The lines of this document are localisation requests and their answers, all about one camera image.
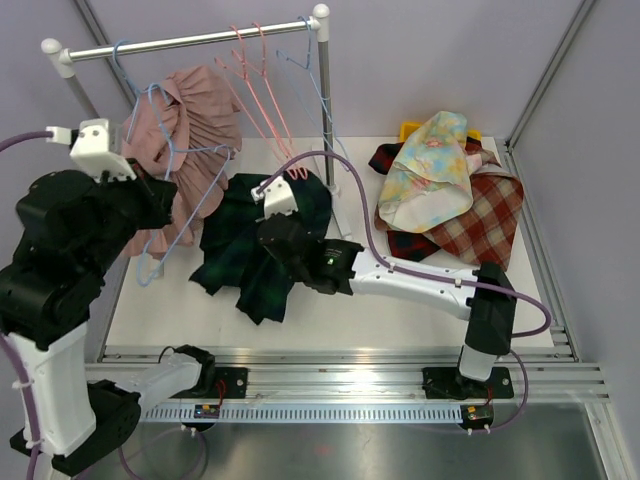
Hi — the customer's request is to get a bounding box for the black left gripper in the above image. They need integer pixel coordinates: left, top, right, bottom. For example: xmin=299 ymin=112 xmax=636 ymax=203
xmin=81 ymin=153 xmax=180 ymax=274

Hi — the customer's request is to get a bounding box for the dark green plaid skirt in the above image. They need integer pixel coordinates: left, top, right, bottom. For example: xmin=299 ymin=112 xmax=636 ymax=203
xmin=188 ymin=169 xmax=334 ymax=327

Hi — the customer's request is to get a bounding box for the red black plaid skirt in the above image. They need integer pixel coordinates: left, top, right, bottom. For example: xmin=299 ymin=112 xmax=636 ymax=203
xmin=369 ymin=142 xmax=440 ymax=262

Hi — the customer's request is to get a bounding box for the pastel tie-dye garment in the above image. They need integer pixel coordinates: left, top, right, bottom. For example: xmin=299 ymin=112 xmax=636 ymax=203
xmin=377 ymin=111 xmax=483 ymax=234

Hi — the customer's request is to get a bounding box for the red beige plaid skirt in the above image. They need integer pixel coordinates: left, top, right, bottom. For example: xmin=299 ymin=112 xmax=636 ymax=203
xmin=416 ymin=137 xmax=524 ymax=270

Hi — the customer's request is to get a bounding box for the pink hanger with plaid skirt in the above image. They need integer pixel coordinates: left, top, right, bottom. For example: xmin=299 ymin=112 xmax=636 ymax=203
xmin=252 ymin=22 xmax=297 ymax=159

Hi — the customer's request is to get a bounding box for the blue wire hanger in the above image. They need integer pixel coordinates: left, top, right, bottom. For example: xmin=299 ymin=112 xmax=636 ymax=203
xmin=276 ymin=16 xmax=350 ymax=160

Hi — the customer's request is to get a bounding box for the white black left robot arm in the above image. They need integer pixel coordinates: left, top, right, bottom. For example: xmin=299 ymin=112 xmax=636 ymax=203
xmin=1 ymin=168 xmax=217 ymax=476

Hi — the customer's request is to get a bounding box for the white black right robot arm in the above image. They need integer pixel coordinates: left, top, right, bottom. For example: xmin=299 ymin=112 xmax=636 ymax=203
xmin=257 ymin=214 xmax=517 ymax=400

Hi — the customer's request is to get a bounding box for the pink pleated skirt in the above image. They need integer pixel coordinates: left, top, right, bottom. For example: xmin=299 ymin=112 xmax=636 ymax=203
xmin=122 ymin=65 xmax=242 ymax=257

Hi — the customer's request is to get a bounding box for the blue hanger with pink skirt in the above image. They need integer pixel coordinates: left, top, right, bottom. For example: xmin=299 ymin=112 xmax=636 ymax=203
xmin=112 ymin=39 xmax=176 ymax=182

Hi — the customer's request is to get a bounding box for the silver white clothes rack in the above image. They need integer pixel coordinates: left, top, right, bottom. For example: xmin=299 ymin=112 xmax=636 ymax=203
xmin=41 ymin=4 xmax=353 ymax=240

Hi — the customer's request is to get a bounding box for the yellow plastic tray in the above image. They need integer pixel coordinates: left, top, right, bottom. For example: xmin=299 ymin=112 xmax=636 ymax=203
xmin=398 ymin=121 xmax=482 ymax=142

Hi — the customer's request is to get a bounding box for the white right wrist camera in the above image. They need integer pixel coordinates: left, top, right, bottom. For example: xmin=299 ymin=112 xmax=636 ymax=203
xmin=250 ymin=175 xmax=299 ymax=220

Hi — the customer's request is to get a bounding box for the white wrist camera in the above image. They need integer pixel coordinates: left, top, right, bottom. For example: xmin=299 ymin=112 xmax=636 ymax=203
xmin=45 ymin=118 xmax=136 ymax=183
xmin=250 ymin=175 xmax=299 ymax=220

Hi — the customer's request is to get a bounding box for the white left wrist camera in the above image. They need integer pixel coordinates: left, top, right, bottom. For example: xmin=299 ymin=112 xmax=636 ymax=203
xmin=45 ymin=118 xmax=136 ymax=183

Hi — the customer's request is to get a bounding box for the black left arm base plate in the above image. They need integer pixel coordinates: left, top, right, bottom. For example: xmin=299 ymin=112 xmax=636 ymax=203
xmin=198 ymin=367 xmax=249 ymax=400

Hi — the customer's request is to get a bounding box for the white slotted cable duct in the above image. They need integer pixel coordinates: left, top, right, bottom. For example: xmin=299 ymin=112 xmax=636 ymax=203
xmin=141 ymin=402 xmax=462 ymax=424

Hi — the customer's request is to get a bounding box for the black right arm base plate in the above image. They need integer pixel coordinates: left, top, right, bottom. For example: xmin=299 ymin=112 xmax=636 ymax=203
xmin=422 ymin=367 xmax=514 ymax=401

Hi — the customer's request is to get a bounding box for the aluminium mounting rail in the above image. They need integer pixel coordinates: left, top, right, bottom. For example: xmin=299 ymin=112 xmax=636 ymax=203
xmin=83 ymin=349 xmax=612 ymax=404

